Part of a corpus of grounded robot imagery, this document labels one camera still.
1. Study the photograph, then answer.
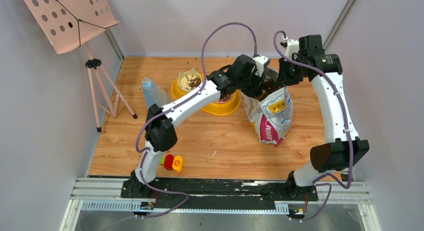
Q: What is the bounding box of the aluminium frame rail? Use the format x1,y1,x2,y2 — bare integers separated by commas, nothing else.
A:
60,176,380,231

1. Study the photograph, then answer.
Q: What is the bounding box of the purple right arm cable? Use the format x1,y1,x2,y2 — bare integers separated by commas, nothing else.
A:
273,30,355,223

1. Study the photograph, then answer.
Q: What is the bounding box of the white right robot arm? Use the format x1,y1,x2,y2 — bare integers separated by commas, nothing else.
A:
273,30,370,200

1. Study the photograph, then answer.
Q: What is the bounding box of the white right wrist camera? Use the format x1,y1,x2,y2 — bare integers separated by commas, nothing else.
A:
280,38,299,59

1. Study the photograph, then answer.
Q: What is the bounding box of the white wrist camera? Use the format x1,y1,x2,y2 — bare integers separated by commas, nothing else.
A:
252,55,270,77
280,38,299,59

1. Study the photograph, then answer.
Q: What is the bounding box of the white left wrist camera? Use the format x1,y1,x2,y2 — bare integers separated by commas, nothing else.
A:
252,55,270,77

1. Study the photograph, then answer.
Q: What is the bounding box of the yellow double pet bowl tray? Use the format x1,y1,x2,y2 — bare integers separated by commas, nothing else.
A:
171,78,242,116

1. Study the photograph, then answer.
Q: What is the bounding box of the brown kibble in cream bowl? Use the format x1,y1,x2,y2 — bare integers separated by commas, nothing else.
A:
180,75,202,92

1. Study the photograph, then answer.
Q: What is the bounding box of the pink cat-ear bowl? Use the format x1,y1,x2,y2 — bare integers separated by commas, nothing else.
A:
215,91,237,105

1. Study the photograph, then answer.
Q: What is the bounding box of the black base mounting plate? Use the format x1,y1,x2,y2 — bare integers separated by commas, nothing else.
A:
120,177,318,210

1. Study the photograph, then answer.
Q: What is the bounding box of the red yellow green toy block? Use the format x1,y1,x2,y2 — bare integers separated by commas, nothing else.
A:
159,154,184,172

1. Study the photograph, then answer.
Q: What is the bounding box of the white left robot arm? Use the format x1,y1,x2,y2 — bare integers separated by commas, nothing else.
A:
120,54,270,199

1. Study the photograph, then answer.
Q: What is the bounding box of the cream cat-ear bowl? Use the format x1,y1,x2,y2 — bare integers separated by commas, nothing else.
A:
177,68,203,93

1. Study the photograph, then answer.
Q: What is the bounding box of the translucent blue plastic container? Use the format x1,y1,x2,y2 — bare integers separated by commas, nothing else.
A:
141,77,170,108

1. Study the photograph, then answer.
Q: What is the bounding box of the pet food bag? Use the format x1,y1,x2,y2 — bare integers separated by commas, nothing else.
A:
241,68,294,146

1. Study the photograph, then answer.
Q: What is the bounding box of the pink perforated music stand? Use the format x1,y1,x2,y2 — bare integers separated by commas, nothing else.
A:
23,0,138,133

